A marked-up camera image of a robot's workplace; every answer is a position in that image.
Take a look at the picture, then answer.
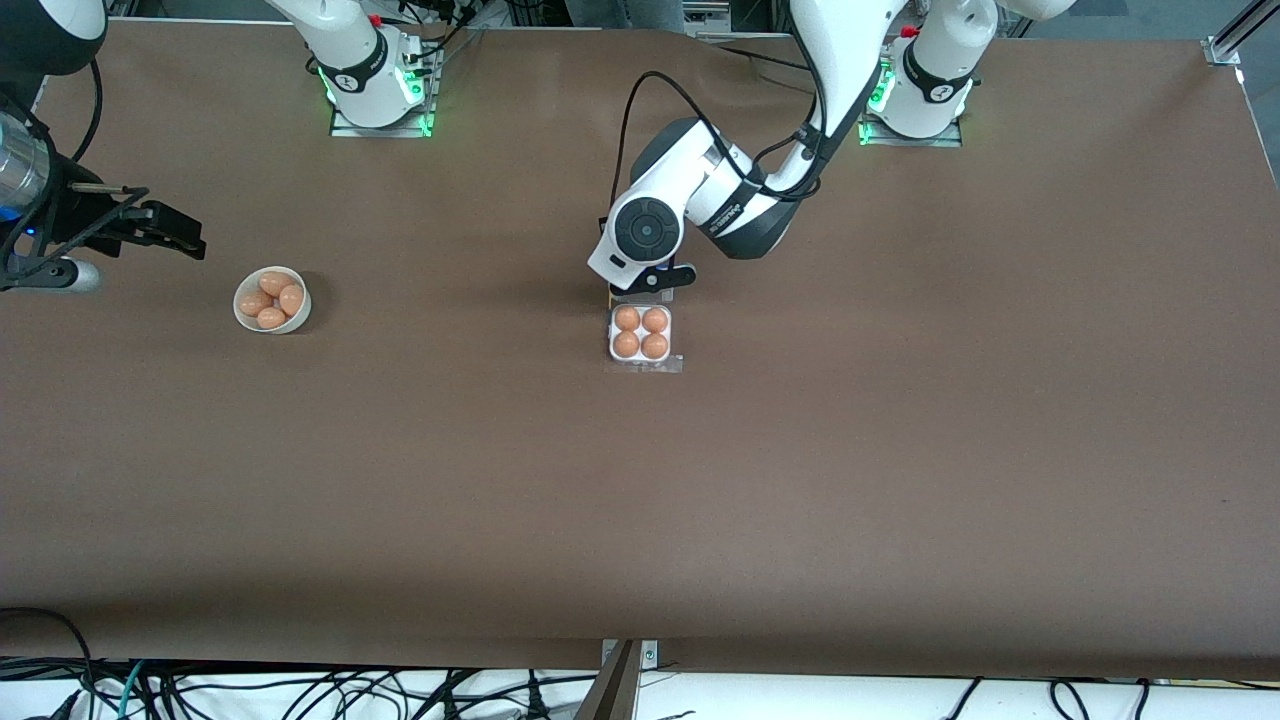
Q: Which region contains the brown table cover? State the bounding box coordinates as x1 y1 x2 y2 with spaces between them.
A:
0 18 1280 683

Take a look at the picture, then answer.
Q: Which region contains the clear plastic egg box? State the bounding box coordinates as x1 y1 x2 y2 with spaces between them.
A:
606 288 676 365

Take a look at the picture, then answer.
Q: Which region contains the dark slanted post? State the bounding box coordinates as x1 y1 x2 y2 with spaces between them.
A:
573 640 642 720

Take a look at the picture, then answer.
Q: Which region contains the black looped floor cable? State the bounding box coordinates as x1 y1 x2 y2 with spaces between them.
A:
0 607 96 720

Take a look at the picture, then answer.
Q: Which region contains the black cable to arm base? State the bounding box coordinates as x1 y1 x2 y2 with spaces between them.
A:
395 0 483 61
700 40 813 73

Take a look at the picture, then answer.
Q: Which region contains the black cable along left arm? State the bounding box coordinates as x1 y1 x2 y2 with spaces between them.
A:
620 70 833 201

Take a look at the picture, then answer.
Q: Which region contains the white ceramic bowl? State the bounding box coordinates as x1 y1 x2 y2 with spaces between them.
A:
233 264 313 334

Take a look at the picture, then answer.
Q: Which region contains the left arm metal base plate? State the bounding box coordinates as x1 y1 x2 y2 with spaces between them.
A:
858 55 964 149

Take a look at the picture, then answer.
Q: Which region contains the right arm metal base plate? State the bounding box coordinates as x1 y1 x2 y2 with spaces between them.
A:
330 45 438 139

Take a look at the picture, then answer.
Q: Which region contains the aluminium profile rail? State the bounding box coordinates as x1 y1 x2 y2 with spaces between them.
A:
1203 0 1280 69

